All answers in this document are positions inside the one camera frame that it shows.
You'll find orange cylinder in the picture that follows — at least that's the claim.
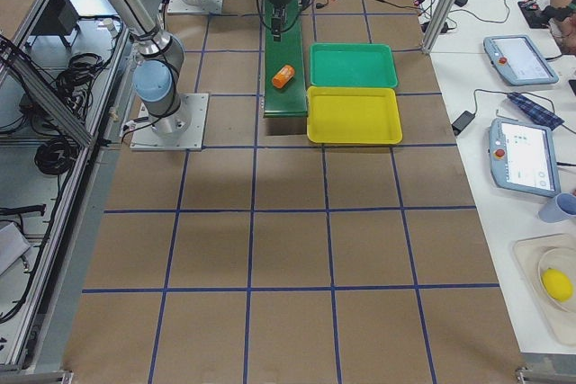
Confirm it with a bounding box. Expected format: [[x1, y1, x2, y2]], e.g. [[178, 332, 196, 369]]
[[271, 65, 295, 89]]

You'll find green plastic tray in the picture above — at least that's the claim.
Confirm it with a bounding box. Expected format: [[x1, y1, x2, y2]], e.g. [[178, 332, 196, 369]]
[[310, 42, 398, 88]]

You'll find green conveyor belt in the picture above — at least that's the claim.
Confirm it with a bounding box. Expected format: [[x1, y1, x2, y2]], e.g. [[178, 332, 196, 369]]
[[264, 0, 308, 118]]

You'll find yellow plastic tray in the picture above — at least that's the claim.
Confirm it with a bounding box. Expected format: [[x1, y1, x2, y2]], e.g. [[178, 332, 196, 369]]
[[307, 86, 403, 145]]

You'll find black power adapter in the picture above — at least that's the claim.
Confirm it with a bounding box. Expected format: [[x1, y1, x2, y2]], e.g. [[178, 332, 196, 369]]
[[451, 111, 475, 137]]

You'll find blue teach pendant far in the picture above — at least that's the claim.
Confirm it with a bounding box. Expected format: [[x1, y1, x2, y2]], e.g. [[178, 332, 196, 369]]
[[482, 35, 559, 86]]

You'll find blue teach pendant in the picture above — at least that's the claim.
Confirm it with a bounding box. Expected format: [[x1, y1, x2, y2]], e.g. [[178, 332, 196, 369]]
[[482, 35, 559, 86], [488, 118, 561, 198]]

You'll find blue plaid cloth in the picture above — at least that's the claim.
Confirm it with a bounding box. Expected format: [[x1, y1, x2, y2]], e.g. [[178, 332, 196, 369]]
[[507, 92, 564, 130]]

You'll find blue teach pendant near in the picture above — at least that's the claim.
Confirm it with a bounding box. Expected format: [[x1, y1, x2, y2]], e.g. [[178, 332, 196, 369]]
[[488, 118, 561, 198]]

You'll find light blue mug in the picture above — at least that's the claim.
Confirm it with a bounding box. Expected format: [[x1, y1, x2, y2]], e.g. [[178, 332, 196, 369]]
[[538, 192, 575, 223]]

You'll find beige tray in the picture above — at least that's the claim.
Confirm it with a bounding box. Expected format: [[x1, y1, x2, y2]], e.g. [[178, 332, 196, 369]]
[[513, 234, 575, 347]]

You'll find white bowl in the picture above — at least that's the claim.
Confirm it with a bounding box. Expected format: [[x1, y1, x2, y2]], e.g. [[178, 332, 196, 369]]
[[537, 247, 575, 313]]

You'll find yellow lemon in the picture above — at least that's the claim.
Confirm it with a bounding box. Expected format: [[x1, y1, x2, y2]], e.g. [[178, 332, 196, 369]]
[[541, 268, 573, 302]]

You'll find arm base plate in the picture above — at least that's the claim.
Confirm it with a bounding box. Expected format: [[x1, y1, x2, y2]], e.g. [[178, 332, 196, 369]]
[[130, 94, 209, 151], [167, 0, 223, 15]]

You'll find black cable bundle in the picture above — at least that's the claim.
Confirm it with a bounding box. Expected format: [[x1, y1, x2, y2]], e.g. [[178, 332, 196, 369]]
[[34, 136, 80, 176]]

